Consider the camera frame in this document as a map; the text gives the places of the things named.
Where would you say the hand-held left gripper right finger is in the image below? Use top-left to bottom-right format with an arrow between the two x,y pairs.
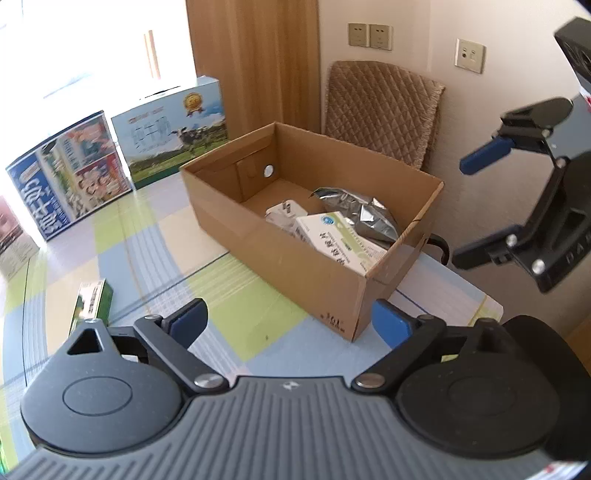
351,298 -> 509,395

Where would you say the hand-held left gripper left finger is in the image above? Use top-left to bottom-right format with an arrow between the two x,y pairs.
67,298 -> 229,395

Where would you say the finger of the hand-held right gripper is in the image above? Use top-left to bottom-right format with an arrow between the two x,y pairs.
451,154 -> 591,296
459,97 -> 591,176

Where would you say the white green medicine box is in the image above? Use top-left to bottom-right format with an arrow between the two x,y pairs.
294,211 -> 389,278

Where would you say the silver foil bag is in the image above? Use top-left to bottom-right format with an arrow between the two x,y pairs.
308,186 -> 400,245

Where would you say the brown cardboard box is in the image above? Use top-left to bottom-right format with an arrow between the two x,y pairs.
180,121 -> 445,343

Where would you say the white charger plug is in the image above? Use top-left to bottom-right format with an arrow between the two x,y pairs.
265,199 -> 309,236

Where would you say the checkered desktop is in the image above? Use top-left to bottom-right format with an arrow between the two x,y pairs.
0,173 -> 504,462

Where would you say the brown quilted chair cushion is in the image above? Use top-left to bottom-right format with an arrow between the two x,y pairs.
322,60 -> 447,171

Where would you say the milk box with meadow print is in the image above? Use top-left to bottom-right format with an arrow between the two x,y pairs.
111,76 -> 230,189

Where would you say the blue milk carton box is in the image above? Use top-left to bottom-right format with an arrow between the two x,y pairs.
6,110 -> 136,241

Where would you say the grey white carton box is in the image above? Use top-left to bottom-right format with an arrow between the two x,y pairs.
0,196 -> 40,282

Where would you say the wooden door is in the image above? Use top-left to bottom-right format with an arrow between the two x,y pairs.
186,0 -> 321,136

